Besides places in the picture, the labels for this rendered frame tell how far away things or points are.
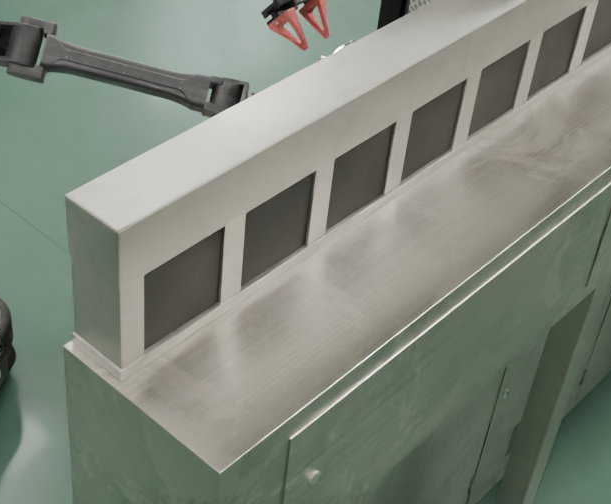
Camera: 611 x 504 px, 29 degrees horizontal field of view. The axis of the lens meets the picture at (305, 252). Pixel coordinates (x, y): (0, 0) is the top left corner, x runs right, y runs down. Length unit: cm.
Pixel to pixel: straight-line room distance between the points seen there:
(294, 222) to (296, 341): 15
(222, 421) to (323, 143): 34
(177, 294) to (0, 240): 243
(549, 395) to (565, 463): 96
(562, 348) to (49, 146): 230
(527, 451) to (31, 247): 181
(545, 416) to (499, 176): 79
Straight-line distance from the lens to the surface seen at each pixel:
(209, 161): 127
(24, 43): 226
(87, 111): 425
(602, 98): 189
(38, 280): 358
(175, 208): 122
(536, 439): 241
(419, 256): 151
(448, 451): 255
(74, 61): 225
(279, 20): 217
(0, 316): 313
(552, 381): 230
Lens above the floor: 242
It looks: 41 degrees down
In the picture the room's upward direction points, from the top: 7 degrees clockwise
